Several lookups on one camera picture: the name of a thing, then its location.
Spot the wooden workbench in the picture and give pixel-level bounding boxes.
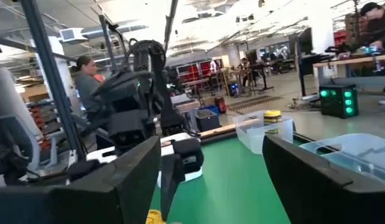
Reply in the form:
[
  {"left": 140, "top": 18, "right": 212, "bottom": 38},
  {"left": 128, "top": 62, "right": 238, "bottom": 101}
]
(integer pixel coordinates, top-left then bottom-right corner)
[{"left": 312, "top": 53, "right": 385, "bottom": 94}]

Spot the person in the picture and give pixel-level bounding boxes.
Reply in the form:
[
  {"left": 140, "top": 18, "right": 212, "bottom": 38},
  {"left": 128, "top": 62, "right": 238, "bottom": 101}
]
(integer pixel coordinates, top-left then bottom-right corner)
[
  {"left": 240, "top": 57, "right": 255, "bottom": 88},
  {"left": 70, "top": 55, "right": 109, "bottom": 125},
  {"left": 350, "top": 1, "right": 385, "bottom": 52}
]

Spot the black monitor on stand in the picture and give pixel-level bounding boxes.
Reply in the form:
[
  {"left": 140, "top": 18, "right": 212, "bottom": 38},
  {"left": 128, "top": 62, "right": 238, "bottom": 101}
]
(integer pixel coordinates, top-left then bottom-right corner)
[{"left": 296, "top": 27, "right": 314, "bottom": 97}]

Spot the grey office chair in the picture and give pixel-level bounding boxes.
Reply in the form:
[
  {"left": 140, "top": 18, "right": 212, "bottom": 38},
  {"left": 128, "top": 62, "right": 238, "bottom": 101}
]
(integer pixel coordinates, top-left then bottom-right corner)
[{"left": 0, "top": 67, "right": 59, "bottom": 187}]

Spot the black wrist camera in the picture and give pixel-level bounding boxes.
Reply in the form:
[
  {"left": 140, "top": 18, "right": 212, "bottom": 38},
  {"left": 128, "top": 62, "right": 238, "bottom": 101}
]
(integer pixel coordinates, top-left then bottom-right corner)
[{"left": 114, "top": 129, "right": 142, "bottom": 146}]

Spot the grey cart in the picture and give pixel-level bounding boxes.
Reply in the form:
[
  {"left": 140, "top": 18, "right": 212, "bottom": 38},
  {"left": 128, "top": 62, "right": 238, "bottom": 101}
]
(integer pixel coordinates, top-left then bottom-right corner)
[{"left": 172, "top": 93, "right": 201, "bottom": 131}]

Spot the white ceiling unit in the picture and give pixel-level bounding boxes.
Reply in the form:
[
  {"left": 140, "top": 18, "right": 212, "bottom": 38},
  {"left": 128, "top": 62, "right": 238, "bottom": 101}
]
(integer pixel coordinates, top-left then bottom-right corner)
[{"left": 58, "top": 27, "right": 89, "bottom": 43}]

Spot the green table mat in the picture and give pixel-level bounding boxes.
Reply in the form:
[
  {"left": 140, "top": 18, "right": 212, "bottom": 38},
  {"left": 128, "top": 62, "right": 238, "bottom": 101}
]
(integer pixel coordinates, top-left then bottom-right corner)
[{"left": 148, "top": 129, "right": 339, "bottom": 224}]

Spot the clear plastic bin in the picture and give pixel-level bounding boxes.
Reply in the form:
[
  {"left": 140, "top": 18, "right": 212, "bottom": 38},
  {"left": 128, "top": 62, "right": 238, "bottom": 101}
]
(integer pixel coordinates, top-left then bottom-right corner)
[
  {"left": 232, "top": 109, "right": 294, "bottom": 156},
  {"left": 299, "top": 133, "right": 385, "bottom": 186}
]

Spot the red shelving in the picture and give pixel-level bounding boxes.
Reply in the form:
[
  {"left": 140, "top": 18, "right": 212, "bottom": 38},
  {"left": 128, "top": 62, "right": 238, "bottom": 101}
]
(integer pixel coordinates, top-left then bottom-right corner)
[{"left": 176, "top": 58, "right": 224, "bottom": 82}]

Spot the black computer with green lights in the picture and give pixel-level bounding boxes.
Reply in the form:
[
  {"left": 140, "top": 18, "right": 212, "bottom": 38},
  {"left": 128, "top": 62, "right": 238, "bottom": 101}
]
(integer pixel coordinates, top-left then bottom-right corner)
[{"left": 318, "top": 83, "right": 360, "bottom": 119}]

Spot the black table frame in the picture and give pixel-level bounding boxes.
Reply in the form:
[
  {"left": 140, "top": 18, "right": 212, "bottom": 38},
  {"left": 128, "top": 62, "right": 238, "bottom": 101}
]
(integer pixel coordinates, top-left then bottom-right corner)
[{"left": 198, "top": 129, "right": 339, "bottom": 153}]

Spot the yellow lid spice jar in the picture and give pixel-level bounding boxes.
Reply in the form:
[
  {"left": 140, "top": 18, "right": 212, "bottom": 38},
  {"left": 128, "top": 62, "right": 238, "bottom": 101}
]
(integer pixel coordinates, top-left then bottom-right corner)
[
  {"left": 145, "top": 209, "right": 167, "bottom": 224},
  {"left": 262, "top": 109, "right": 283, "bottom": 135}
]

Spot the brown striped floor mat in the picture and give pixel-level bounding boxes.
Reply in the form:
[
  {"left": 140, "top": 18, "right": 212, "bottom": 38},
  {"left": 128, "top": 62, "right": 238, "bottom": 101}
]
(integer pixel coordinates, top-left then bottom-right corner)
[{"left": 226, "top": 95, "right": 285, "bottom": 111}]

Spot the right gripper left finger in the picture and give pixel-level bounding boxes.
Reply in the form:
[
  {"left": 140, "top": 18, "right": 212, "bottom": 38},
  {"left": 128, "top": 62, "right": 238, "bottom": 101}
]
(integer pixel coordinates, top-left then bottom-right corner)
[{"left": 0, "top": 135, "right": 162, "bottom": 224}]

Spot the red canister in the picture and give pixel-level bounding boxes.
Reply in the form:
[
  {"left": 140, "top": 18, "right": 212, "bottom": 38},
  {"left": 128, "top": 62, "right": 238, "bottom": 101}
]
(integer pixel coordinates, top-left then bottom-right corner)
[{"left": 213, "top": 95, "right": 227, "bottom": 114}]

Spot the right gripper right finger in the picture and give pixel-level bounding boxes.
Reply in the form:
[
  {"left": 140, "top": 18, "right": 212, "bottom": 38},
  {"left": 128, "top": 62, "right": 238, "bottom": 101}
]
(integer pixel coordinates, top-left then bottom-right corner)
[{"left": 262, "top": 133, "right": 385, "bottom": 224}]

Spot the dark storage bin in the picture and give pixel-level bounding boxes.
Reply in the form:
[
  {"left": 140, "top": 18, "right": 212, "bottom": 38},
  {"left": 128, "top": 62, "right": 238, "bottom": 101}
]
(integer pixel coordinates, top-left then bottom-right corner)
[{"left": 195, "top": 105, "right": 221, "bottom": 133}]

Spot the dark metal frame post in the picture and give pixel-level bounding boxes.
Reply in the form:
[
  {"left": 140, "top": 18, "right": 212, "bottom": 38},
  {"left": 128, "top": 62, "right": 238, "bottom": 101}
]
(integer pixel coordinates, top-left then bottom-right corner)
[
  {"left": 20, "top": 0, "right": 86, "bottom": 162},
  {"left": 163, "top": 0, "right": 180, "bottom": 54},
  {"left": 98, "top": 14, "right": 118, "bottom": 74}
]

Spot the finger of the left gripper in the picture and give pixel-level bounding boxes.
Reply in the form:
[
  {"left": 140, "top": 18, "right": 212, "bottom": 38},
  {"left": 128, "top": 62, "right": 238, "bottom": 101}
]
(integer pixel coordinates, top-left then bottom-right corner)
[
  {"left": 67, "top": 159, "right": 101, "bottom": 183},
  {"left": 160, "top": 138, "right": 205, "bottom": 222}
]

